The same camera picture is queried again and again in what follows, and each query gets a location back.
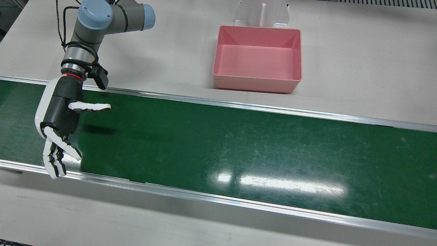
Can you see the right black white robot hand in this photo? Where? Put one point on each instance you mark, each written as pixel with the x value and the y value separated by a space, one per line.
pixel 63 102

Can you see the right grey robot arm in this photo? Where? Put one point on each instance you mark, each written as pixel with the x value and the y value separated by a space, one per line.
pixel 129 17

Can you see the pink plastic box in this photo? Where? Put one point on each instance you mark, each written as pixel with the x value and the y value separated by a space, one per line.
pixel 256 61

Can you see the green conveyor belt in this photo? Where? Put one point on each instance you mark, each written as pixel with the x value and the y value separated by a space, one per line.
pixel 239 147

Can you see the grey vent grate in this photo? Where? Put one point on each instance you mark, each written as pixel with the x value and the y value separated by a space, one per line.
pixel 392 2

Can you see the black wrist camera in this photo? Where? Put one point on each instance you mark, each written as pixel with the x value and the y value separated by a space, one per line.
pixel 100 77

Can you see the aluminium conveyor rail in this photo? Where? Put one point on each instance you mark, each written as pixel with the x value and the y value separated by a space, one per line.
pixel 273 109
pixel 239 202

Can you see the white stand bracket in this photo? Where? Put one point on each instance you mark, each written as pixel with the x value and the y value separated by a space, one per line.
pixel 269 13

